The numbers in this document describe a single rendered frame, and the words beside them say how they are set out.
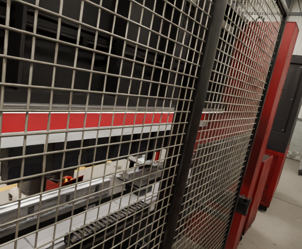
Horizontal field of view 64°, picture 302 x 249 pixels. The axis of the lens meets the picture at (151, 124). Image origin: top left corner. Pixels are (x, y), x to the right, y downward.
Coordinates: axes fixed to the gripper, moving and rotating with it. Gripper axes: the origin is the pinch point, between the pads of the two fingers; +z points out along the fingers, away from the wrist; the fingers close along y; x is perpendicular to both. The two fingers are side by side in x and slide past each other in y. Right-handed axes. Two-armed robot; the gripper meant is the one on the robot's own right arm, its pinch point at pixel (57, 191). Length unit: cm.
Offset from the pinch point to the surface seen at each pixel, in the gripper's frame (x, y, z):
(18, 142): -59, 45, -44
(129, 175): 18, 49, -11
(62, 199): -32, 39, -10
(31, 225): -50, 38, -4
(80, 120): -30, 52, -51
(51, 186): -4.5, -1.1, -5.0
